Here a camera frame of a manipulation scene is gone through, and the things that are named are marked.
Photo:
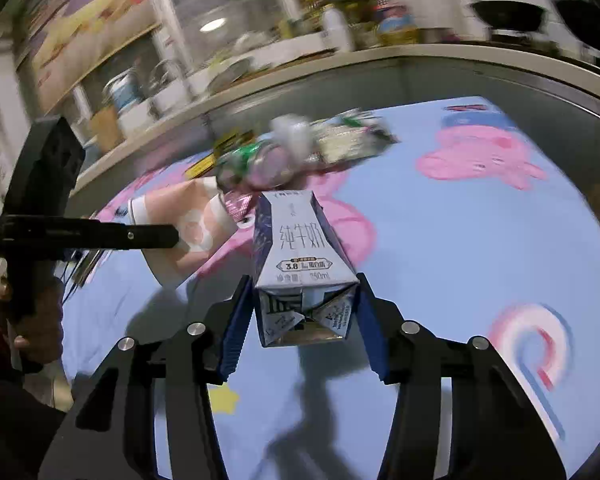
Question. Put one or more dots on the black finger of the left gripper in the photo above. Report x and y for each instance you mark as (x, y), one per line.
(53, 236)

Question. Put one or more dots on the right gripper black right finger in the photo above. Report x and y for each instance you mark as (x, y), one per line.
(496, 432)

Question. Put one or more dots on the green plastic bottle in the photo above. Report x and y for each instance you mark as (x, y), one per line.
(260, 166)

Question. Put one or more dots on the grey kitchen counter cabinets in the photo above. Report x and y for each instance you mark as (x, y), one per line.
(556, 102)

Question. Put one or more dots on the person's left hand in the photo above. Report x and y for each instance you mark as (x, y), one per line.
(30, 327)

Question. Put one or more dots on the chrome sink faucet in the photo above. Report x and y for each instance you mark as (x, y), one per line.
(168, 87)

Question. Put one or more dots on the fruit print window curtain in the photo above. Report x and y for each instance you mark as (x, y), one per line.
(65, 40)

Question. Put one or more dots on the blue Peppa Pig cloth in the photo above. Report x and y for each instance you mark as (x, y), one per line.
(470, 229)

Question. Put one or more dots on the crumpled snack wrappers pile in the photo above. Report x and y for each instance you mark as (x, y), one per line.
(315, 146)

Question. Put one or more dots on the white plastic jug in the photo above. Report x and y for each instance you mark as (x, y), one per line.
(336, 29)

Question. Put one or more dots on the black frying pan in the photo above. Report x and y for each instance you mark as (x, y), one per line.
(520, 17)

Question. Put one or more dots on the black wok with lid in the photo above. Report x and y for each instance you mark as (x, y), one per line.
(582, 18)

